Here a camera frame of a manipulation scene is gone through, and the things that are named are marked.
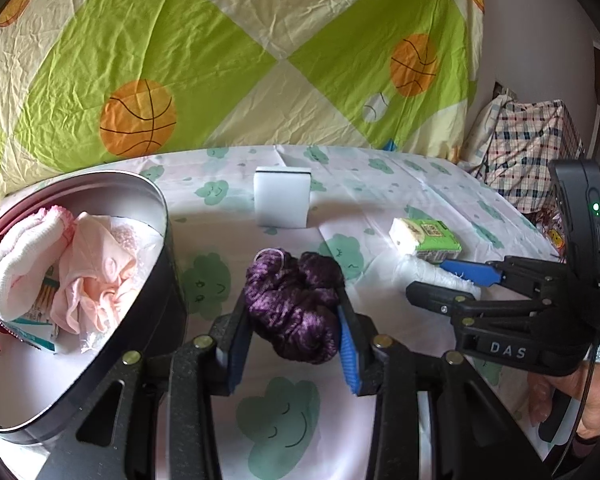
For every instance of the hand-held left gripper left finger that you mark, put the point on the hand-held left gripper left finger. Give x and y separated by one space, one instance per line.
237 345

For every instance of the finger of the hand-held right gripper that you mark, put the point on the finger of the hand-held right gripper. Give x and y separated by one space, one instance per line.
430 296
470 271

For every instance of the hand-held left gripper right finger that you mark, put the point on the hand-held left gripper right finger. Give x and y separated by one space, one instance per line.
350 355

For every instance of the purple yarn skein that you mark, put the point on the purple yarn skein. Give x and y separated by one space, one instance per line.
295 310

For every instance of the round metal tin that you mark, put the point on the round metal tin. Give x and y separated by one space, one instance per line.
145 320

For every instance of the pink fluffy cloth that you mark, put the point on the pink fluffy cloth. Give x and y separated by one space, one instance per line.
130 235

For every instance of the light pink garment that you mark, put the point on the light pink garment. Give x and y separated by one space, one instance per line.
95 275

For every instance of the teal white tissue packet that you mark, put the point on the teal white tissue packet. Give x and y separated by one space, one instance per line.
35 327

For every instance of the white cloth with pink edge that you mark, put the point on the white cloth with pink edge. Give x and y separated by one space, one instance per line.
20 270

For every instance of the green tissue pack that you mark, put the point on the green tissue pack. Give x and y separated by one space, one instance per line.
425 235

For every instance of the cloud printed tablecloth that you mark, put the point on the cloud printed tablecloth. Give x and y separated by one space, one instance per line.
370 200

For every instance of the plaid fabric bag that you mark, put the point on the plaid fabric bag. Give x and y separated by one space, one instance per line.
525 150

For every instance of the white sponge block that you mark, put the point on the white sponge block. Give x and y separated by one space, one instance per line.
282 200

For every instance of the basketball printed bedsheet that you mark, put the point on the basketball printed bedsheet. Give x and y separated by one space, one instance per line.
230 60

